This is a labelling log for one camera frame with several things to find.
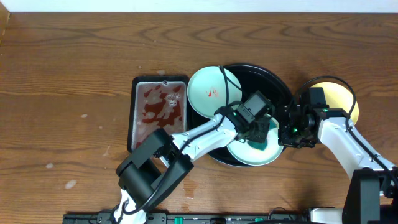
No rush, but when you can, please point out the yellow plate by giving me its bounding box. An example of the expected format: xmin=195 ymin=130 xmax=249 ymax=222
xmin=311 ymin=82 xmax=354 ymax=113

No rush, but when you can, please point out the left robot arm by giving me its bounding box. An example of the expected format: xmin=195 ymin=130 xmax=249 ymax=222
xmin=113 ymin=106 xmax=271 ymax=223

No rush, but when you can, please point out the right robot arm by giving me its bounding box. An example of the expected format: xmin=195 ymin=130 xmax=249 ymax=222
xmin=277 ymin=88 xmax=397 ymax=223

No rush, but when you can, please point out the green yellow sponge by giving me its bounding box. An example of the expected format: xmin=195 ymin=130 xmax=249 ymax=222
xmin=248 ymin=141 xmax=267 ymax=151

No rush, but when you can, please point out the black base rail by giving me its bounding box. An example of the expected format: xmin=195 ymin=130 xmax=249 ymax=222
xmin=62 ymin=212 xmax=309 ymax=224

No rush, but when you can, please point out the light blue plate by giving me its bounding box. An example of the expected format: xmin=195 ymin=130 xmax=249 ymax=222
xmin=227 ymin=118 xmax=284 ymax=166
xmin=187 ymin=66 xmax=226 ymax=118

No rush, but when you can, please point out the black rectangular soapy tray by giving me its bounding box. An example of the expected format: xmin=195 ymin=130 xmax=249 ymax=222
xmin=127 ymin=75 xmax=192 ymax=152

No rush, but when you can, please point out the black round tray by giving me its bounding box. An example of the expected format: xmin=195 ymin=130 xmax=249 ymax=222
xmin=188 ymin=64 xmax=292 ymax=167

